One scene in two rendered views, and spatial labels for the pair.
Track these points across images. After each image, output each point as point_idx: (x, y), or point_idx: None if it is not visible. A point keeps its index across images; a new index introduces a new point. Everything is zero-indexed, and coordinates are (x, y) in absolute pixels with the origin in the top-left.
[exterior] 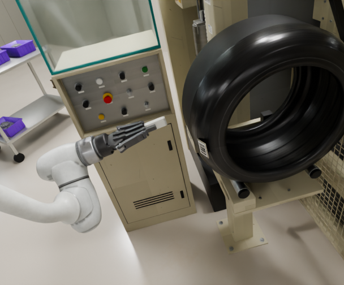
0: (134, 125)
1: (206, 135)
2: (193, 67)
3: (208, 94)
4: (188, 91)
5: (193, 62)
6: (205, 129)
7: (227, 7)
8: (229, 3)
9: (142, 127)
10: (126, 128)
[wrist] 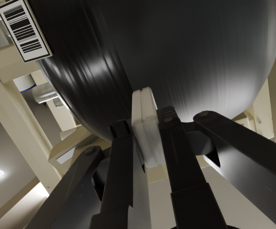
0: (224, 170)
1: (47, 72)
2: (225, 112)
3: (107, 138)
4: (190, 96)
5: (248, 103)
6: (57, 86)
7: None
8: None
9: (146, 172)
10: (273, 212)
